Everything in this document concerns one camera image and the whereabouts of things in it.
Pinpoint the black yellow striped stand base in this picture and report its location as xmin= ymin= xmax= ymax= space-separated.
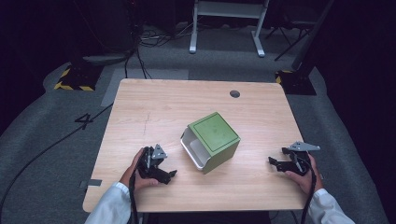
xmin=53 ymin=60 xmax=105 ymax=92
xmin=275 ymin=69 xmax=318 ymax=96

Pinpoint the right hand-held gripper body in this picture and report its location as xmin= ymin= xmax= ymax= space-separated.
xmin=281 ymin=141 xmax=321 ymax=177

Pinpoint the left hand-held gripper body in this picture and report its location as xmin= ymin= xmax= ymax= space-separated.
xmin=135 ymin=143 xmax=169 ymax=181

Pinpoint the black floor cable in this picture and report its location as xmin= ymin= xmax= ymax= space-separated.
xmin=0 ymin=103 xmax=114 ymax=220

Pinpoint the person's left hand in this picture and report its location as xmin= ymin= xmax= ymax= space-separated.
xmin=120 ymin=147 xmax=161 ymax=191

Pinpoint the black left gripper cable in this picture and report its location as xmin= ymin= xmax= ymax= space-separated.
xmin=126 ymin=166 xmax=140 ymax=224

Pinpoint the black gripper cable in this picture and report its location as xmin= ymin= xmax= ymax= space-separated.
xmin=126 ymin=166 xmax=140 ymax=224
xmin=299 ymin=155 xmax=318 ymax=224

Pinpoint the grey slanted metal pole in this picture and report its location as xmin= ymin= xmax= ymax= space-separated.
xmin=290 ymin=0 xmax=336 ymax=71

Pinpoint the grey tape strip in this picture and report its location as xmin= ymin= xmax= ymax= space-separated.
xmin=78 ymin=178 xmax=104 ymax=189

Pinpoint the person's right hand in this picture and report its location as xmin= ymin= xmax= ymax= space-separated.
xmin=284 ymin=153 xmax=319 ymax=196

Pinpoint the white metal desk frame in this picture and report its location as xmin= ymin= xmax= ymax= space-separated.
xmin=189 ymin=0 xmax=271 ymax=58

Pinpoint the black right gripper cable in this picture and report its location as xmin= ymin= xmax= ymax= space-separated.
xmin=299 ymin=155 xmax=318 ymax=224

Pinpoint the black tripod stand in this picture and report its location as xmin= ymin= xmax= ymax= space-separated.
xmin=265 ymin=20 xmax=314 ymax=63

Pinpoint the green box with white drawer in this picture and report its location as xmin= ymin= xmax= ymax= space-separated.
xmin=179 ymin=111 xmax=242 ymax=175

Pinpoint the bundle of black cables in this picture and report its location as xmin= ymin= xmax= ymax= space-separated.
xmin=138 ymin=21 xmax=195 ymax=49

